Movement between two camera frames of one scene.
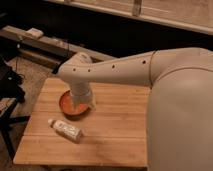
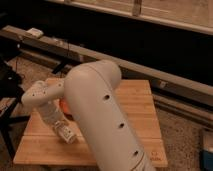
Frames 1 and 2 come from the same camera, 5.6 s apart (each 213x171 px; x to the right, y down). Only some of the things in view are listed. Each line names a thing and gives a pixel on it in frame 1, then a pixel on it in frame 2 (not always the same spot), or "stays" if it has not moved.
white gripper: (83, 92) -> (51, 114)
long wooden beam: (47, 44) stays
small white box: (35, 32) stays
